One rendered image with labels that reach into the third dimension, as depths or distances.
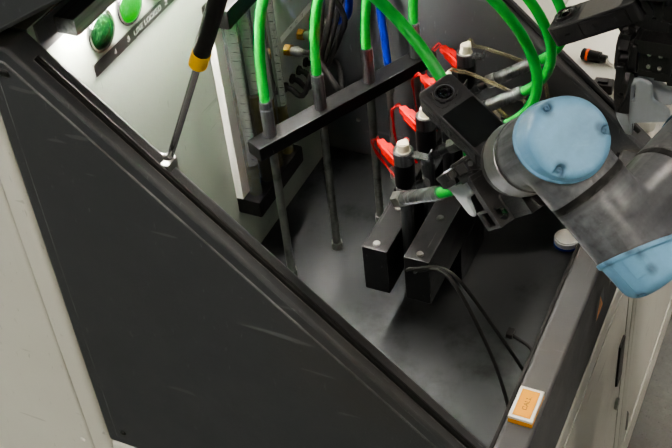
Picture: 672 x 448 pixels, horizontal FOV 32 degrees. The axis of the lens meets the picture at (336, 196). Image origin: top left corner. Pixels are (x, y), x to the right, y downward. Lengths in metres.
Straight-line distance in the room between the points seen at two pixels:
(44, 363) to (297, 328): 0.46
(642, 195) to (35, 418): 1.02
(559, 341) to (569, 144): 0.56
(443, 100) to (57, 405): 0.77
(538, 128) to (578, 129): 0.03
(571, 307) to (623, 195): 0.55
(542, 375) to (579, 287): 0.16
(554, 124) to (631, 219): 0.11
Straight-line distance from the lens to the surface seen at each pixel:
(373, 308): 1.75
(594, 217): 1.04
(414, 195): 1.42
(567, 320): 1.57
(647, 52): 1.31
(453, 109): 1.21
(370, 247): 1.62
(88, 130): 1.26
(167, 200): 1.27
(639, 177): 1.08
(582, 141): 1.02
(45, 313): 1.56
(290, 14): 1.81
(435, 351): 1.69
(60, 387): 1.68
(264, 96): 1.59
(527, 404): 1.45
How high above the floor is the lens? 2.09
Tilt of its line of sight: 40 degrees down
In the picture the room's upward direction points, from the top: 7 degrees counter-clockwise
